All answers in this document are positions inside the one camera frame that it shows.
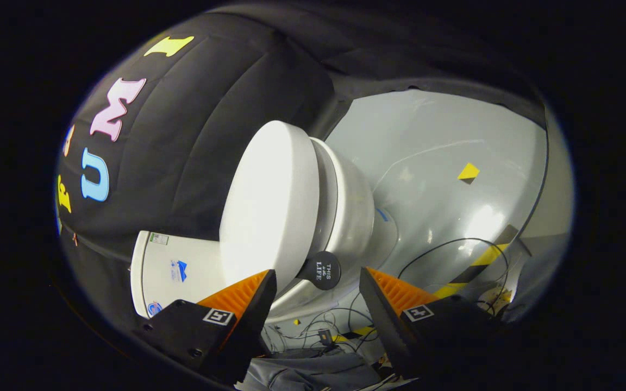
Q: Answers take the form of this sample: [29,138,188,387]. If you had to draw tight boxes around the grey cloth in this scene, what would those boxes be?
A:
[242,350,385,391]

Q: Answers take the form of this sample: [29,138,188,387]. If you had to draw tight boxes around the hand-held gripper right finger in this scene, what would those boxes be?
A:
[359,267,509,378]

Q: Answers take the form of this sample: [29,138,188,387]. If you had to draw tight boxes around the long black looped cable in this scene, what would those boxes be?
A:
[397,238,510,317]

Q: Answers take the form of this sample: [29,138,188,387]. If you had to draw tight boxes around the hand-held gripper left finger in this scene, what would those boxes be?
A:
[134,269,277,385]

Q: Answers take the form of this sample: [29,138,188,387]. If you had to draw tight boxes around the yellow black striped tape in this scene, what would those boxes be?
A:
[433,224,532,300]

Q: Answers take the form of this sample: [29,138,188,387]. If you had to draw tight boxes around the black backdrop cloth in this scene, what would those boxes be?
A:
[55,4,547,337]

